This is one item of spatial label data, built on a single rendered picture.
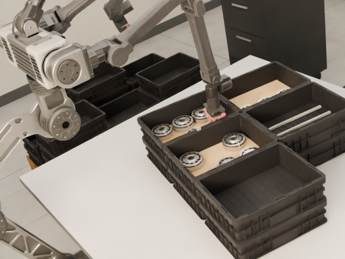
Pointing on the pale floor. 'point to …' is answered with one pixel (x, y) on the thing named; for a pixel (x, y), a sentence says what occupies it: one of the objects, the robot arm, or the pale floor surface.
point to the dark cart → (278, 32)
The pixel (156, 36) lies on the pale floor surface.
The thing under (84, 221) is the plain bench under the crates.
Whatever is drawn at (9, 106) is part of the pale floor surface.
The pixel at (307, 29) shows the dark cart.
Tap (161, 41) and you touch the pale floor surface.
